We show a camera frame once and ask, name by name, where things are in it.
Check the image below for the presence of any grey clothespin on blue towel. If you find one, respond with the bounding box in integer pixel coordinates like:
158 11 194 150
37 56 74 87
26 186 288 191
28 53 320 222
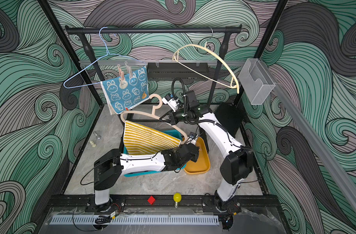
125 61 133 79

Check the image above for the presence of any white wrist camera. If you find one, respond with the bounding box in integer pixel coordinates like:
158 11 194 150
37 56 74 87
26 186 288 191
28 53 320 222
162 94 183 112
186 132 198 145

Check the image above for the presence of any black clothes rack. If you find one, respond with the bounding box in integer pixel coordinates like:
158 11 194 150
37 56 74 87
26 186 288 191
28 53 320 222
65 24 243 147

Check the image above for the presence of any yellow striped towel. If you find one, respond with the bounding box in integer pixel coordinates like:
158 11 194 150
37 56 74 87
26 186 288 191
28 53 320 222
123 121 181 155

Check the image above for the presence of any cream chess pawn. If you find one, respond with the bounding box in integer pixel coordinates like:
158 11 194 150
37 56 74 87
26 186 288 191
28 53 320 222
89 140 97 147

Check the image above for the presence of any teal plastic basket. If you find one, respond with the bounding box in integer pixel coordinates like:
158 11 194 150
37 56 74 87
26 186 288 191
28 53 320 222
124 130 183 177

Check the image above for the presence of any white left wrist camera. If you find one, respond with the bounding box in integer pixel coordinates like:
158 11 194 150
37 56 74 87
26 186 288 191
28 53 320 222
186 132 198 145

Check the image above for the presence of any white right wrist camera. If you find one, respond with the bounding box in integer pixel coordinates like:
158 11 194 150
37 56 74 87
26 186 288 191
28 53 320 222
162 94 183 112

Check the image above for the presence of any pink clothespin on blue towel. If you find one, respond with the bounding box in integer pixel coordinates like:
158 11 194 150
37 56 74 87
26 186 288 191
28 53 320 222
117 64 128 89

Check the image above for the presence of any red diamond marker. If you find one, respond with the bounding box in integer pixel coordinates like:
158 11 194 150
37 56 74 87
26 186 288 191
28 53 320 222
147 196 156 205

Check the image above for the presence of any cream plastic hanger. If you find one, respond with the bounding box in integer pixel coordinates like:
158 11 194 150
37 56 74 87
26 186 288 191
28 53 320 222
171 27 240 94

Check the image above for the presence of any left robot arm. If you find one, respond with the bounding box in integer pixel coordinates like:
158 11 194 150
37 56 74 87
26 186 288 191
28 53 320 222
94 143 199 206

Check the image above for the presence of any white slotted cable duct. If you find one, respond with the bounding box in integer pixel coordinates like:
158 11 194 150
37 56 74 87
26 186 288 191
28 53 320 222
49 215 219 226

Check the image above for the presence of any light blue wire hanger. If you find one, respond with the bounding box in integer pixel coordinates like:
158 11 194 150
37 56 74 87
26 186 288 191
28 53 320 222
63 27 146 89

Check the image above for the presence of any silver chess pawn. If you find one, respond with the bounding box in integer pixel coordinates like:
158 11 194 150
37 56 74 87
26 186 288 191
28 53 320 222
93 132 102 140

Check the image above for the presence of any blue rabbit print towel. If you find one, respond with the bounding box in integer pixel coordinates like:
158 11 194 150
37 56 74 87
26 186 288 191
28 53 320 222
101 66 149 115

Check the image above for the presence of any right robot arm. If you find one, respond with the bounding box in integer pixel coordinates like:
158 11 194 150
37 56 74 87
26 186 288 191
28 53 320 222
159 91 254 211

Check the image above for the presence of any orange plastic tray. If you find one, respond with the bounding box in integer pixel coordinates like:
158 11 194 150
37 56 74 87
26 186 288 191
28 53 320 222
184 137 211 175

